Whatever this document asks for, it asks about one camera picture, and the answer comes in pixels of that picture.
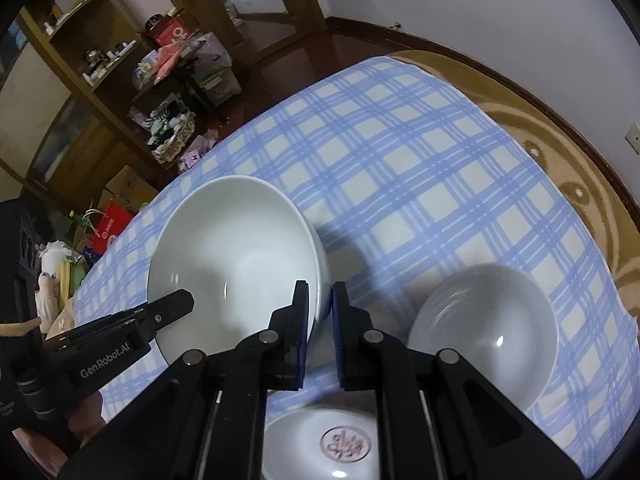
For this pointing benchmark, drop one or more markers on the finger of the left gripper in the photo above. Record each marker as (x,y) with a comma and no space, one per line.
(160,313)

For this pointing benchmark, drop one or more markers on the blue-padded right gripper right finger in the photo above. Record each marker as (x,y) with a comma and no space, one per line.
(437,416)

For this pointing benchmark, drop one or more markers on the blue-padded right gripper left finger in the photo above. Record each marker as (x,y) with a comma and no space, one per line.
(204,416)

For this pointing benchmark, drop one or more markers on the red-patterned small bowl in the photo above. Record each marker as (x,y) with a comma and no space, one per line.
(500,321)

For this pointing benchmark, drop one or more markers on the large plain white bowl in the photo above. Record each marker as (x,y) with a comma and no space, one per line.
(239,246)

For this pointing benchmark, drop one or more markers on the white bowl with red seal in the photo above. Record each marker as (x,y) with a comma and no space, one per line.
(321,443)

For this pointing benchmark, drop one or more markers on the person's left hand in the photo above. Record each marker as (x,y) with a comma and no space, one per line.
(84,422)

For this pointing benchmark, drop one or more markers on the stuffed plush toy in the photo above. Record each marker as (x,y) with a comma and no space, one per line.
(61,272)

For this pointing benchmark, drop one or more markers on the red paper shopping bag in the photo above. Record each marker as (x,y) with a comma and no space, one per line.
(107,225)

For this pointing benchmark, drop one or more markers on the cardboard box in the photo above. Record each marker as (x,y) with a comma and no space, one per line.
(127,190)

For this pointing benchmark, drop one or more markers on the wicker basket with items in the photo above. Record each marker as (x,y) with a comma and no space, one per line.
(169,135)

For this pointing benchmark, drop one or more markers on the blue plaid cloth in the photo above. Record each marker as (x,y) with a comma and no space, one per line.
(407,181)

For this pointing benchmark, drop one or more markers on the small cluttered side table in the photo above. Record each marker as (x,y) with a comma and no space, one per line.
(199,68)

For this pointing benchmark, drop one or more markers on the brown patterned blanket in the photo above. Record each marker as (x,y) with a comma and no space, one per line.
(582,176)

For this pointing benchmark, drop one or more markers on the wooden wardrobe with shelves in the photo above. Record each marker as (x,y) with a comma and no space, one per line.
(66,88)

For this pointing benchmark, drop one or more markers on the red bag on table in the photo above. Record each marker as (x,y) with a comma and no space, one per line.
(169,30)

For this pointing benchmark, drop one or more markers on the white wall socket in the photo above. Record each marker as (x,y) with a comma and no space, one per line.
(633,137)

